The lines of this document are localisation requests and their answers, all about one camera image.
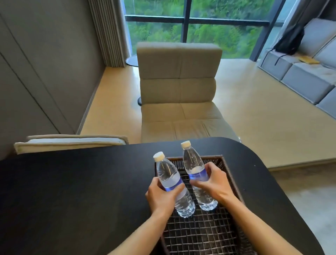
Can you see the person's left hand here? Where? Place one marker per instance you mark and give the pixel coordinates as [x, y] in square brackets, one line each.
[158, 198]

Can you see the person's right hand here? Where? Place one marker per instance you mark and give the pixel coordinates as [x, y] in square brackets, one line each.
[215, 184]

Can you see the person's right thumb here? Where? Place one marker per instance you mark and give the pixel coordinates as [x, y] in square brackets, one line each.
[200, 183]

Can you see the person's left thumb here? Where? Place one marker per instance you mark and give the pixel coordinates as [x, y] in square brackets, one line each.
[174, 189]

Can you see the clear plastic water bottle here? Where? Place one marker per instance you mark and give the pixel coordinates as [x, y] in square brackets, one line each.
[172, 184]
[197, 173]

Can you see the person's left forearm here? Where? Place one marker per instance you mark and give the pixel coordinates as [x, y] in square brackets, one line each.
[139, 233]

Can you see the person's right forearm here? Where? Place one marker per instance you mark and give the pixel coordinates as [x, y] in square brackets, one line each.
[258, 226]

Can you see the dark woven wicker tray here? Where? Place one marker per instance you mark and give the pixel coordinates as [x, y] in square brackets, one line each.
[207, 226]

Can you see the beige upholstered lounge chair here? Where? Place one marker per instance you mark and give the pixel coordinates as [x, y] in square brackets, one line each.
[181, 97]

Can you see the black round floor lamp base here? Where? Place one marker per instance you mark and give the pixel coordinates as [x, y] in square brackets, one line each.
[132, 61]

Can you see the grey modular sofa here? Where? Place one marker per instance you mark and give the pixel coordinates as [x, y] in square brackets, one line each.
[304, 68]

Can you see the yellow book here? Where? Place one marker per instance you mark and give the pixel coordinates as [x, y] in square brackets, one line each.
[309, 60]

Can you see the black backpack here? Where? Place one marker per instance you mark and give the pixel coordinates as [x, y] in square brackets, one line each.
[290, 40]

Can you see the grey pleated curtain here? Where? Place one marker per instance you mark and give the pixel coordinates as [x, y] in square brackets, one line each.
[111, 32]

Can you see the black window frame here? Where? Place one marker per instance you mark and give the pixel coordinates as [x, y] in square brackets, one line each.
[199, 22]

